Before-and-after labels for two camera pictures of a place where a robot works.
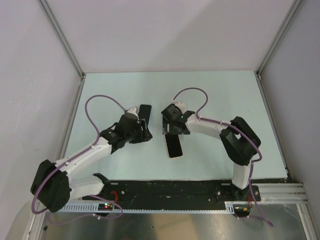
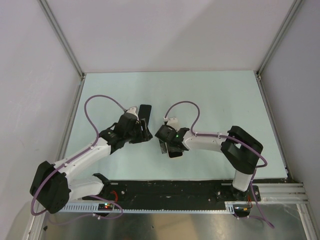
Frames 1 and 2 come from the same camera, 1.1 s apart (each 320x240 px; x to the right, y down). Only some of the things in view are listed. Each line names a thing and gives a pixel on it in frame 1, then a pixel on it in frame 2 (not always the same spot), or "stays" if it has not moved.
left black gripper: [145, 134] stays
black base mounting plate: [175, 191] stays
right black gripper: [165, 123] to [163, 148]
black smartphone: [144, 112] stays
